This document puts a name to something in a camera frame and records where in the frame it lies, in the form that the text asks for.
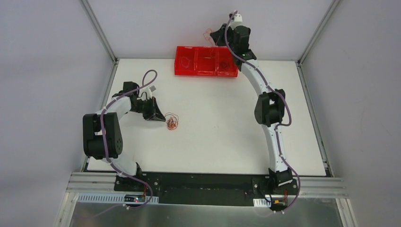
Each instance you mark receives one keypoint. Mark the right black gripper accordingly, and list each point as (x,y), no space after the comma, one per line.
(221,34)

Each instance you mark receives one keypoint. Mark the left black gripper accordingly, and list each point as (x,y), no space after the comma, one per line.
(150,109)

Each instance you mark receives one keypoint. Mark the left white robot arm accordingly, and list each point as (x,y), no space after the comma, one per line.
(102,136)

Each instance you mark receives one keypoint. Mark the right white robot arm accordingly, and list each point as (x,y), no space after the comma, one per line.
(270,106)

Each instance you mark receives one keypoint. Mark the red three-compartment bin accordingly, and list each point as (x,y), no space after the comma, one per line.
(204,62)

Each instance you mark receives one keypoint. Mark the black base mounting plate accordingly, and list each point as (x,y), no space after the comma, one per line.
(206,189)

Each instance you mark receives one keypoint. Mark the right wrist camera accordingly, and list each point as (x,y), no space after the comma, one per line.
(235,17)

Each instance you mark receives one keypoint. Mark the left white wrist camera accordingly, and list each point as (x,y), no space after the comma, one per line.
(152,88)

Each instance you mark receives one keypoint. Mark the left slotted cable duct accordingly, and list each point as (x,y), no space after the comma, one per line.
(131,198)

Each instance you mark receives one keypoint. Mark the slotted cable duct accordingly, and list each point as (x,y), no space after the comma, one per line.
(262,203)
(131,198)

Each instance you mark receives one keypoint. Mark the right slotted cable duct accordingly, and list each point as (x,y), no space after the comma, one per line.
(262,203)

